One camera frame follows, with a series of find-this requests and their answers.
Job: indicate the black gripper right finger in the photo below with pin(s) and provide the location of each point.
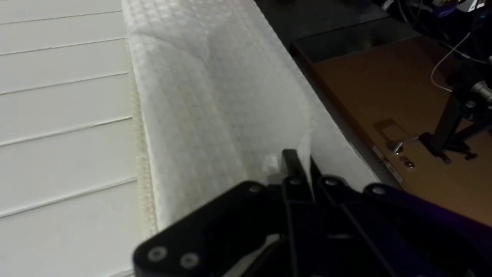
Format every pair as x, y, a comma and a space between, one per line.
389, 232

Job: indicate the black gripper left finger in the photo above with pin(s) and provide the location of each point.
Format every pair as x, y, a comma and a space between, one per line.
231, 232

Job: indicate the white textured shower curtain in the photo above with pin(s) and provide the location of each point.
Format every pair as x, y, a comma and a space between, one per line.
204, 103

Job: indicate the metal latch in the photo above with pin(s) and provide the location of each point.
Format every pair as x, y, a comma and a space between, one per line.
397, 149

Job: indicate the black tripod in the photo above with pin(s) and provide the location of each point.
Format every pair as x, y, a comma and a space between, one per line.
450, 118

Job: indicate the brown wooden board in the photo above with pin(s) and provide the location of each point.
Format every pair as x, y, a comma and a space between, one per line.
389, 87

